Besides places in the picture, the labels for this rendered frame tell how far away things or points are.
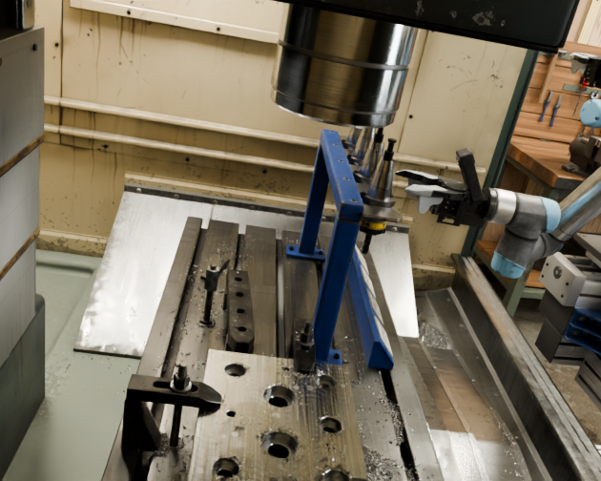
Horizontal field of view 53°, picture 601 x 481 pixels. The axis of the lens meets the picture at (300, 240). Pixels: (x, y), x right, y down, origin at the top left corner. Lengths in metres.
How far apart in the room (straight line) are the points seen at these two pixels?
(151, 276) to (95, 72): 0.59
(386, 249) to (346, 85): 1.25
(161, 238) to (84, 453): 0.69
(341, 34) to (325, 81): 0.05
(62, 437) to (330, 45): 0.99
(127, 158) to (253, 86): 0.43
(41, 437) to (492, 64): 1.48
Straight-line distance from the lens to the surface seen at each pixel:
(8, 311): 1.09
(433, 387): 1.48
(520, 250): 1.43
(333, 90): 0.69
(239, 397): 0.92
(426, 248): 2.02
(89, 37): 1.84
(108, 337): 1.61
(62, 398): 1.48
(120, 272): 1.73
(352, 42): 0.68
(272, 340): 1.21
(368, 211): 1.03
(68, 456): 1.35
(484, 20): 0.66
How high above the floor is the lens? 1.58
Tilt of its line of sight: 25 degrees down
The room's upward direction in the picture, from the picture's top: 11 degrees clockwise
